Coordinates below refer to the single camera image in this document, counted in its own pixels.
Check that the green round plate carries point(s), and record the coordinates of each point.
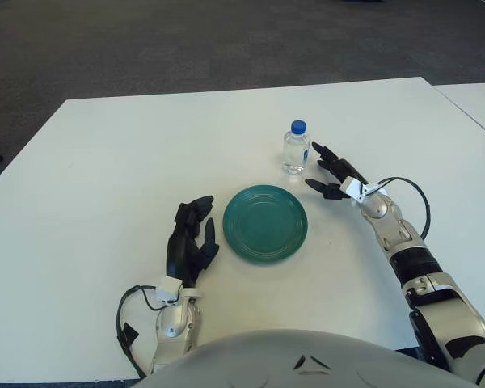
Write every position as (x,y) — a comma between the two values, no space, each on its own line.
(264,226)

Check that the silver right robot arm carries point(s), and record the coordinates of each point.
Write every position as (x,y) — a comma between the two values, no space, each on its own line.
(428,283)

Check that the clear bottle with blue cap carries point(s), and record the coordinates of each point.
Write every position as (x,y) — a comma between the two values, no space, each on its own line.
(295,153)

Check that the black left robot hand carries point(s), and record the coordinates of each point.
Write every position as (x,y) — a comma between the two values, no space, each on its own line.
(184,250)

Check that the grey robot torso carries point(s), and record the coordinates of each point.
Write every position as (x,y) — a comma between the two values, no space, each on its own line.
(266,363)

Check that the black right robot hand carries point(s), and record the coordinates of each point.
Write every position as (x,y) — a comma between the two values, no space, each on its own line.
(343,167)

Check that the white neighbouring table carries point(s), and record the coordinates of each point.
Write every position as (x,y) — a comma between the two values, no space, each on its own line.
(481,101)

